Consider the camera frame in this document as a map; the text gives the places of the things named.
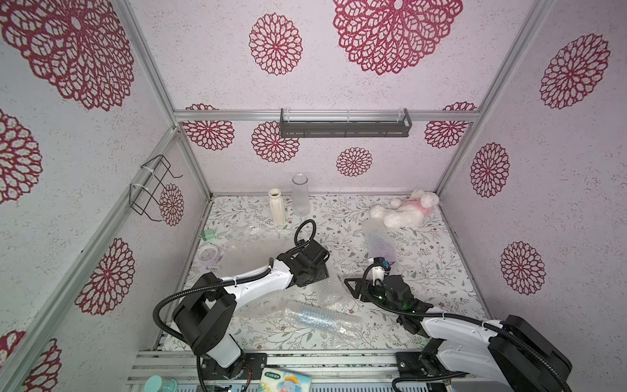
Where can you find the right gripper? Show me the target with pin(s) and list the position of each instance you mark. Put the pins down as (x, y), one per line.
(369, 287)

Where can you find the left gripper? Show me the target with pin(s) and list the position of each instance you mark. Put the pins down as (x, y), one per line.
(322, 273)

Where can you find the cream ribbed ceramic vase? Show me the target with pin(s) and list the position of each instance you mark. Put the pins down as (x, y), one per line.
(276, 206)

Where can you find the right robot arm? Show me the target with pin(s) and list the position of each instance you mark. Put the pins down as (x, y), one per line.
(511, 352)

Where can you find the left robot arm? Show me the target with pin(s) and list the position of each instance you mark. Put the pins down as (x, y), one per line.
(203, 316)

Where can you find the bubble wrapped purple vase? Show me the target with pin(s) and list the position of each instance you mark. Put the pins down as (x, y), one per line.
(379, 242)

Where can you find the bubble wrapped item front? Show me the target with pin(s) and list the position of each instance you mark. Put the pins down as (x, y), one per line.
(342, 328)

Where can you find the white pink plush toy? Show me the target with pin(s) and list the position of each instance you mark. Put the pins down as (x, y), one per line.
(407, 213)

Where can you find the lilac tape roll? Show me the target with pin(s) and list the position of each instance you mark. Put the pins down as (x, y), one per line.
(208, 254)

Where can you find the green cube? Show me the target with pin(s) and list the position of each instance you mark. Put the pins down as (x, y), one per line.
(208, 235)

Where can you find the tissue pack with cartoon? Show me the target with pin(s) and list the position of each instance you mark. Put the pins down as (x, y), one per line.
(277, 380)

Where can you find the teal bottle cap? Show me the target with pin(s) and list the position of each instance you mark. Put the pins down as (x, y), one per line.
(160, 384)

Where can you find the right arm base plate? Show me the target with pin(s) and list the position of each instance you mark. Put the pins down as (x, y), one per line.
(423, 365)

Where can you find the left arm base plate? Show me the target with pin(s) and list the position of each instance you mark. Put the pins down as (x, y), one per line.
(247, 366)

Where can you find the black wall shelf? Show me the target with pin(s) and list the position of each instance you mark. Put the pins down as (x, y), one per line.
(398, 128)

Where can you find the black wire wall rack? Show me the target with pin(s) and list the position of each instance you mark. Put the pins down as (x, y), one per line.
(157, 197)

